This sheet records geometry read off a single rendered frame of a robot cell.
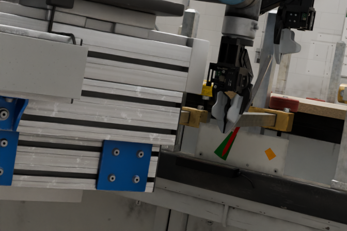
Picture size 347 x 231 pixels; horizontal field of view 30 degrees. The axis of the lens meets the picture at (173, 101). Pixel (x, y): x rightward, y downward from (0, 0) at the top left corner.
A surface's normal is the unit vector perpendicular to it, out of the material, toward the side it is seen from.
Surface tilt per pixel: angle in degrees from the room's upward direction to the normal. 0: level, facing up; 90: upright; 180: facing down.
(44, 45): 90
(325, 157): 90
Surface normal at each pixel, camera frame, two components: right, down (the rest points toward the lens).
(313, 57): -0.48, -0.04
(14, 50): 0.50, 0.13
